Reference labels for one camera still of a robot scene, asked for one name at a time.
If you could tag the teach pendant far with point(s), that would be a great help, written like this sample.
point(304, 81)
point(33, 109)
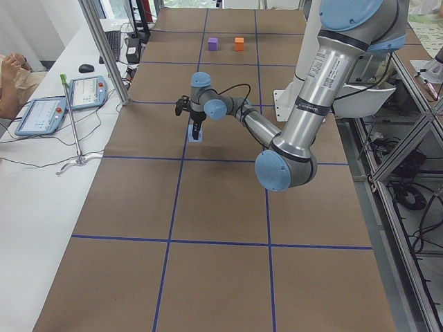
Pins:
point(87, 92)

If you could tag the black keyboard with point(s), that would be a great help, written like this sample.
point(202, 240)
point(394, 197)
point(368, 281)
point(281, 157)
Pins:
point(114, 42)

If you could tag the green handled reacher tool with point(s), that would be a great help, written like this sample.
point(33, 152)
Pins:
point(82, 159)

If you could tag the black computer mouse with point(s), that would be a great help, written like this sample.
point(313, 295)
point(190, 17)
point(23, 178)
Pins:
point(86, 68)

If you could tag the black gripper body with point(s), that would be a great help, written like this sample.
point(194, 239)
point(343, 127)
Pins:
point(197, 117)

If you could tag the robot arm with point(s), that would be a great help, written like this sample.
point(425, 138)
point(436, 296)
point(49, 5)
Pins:
point(348, 29)

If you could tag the teach pendant near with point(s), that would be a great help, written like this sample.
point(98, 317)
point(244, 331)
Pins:
point(43, 116)

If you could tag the orange foam block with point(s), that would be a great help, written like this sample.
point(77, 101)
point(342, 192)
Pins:
point(239, 44)

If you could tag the aluminium frame post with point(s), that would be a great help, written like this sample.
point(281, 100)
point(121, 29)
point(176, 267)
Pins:
point(91, 16)

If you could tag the teach pendant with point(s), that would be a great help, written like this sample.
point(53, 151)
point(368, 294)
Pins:
point(87, 92)
point(43, 116)

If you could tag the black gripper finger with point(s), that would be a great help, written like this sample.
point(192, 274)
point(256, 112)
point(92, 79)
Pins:
point(195, 133)

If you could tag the purple foam block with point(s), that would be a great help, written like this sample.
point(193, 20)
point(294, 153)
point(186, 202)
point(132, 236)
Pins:
point(213, 43)

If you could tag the light blue foam block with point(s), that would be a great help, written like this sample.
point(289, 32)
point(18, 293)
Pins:
point(190, 134)

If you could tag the white round robot base plate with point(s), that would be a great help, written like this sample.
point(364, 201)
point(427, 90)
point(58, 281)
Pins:
point(363, 104)

